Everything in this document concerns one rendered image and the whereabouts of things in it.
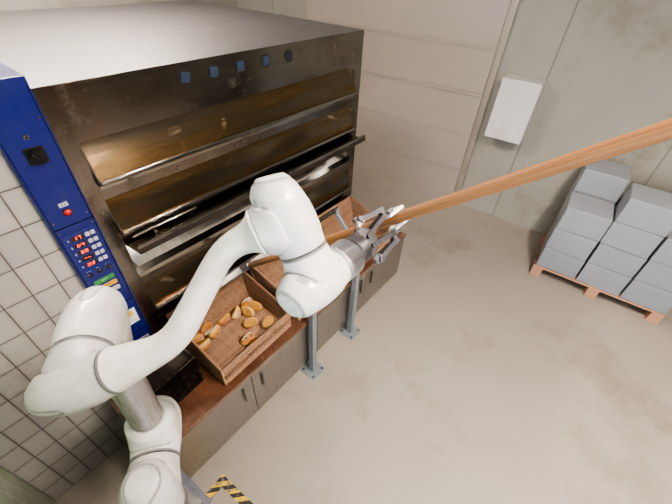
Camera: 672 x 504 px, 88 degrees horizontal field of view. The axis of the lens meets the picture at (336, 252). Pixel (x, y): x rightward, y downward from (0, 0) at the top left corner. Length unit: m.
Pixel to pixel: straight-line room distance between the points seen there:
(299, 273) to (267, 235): 0.10
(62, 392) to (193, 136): 1.34
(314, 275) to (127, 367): 0.42
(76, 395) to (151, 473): 0.54
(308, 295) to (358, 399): 2.16
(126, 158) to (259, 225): 1.20
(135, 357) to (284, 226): 0.41
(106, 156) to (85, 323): 0.96
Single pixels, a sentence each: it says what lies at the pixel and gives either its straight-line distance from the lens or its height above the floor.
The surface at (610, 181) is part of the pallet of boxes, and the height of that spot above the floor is 1.01.
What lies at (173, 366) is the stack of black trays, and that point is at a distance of 2.09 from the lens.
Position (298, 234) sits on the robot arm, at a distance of 0.67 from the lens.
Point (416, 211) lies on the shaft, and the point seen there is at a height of 2.01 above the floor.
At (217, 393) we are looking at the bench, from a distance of 2.23.
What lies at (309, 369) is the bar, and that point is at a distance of 2.89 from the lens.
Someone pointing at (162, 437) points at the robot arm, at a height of 1.25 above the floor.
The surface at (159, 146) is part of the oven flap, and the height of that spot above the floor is 1.78.
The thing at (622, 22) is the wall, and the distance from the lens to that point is 4.27.
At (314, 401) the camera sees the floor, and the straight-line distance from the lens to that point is 2.78.
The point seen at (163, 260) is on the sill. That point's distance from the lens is 2.12.
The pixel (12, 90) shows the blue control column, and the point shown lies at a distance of 1.61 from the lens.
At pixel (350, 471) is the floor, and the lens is 2.62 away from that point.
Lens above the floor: 2.49
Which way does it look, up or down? 41 degrees down
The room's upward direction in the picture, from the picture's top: 3 degrees clockwise
